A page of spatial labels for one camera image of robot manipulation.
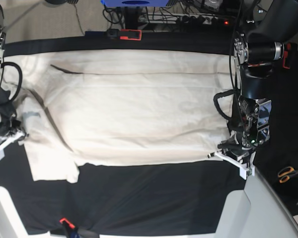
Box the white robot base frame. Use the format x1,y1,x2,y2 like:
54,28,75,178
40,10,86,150
0,172,298,238

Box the orange black clamp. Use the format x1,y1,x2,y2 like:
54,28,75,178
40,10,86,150
283,43,298,69
106,29,142,41

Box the orange black right clamp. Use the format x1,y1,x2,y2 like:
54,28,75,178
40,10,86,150
283,43,298,69

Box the white T-shirt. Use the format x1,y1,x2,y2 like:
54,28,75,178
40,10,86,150
6,50,231,183

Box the orange clamp bottom edge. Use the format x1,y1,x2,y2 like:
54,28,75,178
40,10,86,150
60,218,75,229

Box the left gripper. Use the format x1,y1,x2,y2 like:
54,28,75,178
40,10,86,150
207,133,256,180

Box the black vertical post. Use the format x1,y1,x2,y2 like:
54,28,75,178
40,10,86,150
124,7,140,30

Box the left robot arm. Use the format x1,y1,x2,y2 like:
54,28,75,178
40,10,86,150
209,0,298,179

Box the white power strip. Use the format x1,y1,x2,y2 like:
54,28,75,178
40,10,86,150
138,13,234,26

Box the orange black top clamp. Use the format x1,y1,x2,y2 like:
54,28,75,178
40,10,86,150
106,29,142,41

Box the orange handled scissors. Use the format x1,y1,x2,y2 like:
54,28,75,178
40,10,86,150
278,166,298,183

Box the black table cloth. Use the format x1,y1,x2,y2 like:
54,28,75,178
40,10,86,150
0,33,298,238

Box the blue box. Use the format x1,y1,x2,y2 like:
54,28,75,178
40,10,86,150
100,0,170,7

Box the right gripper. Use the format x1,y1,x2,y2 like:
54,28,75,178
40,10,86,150
0,121,27,160

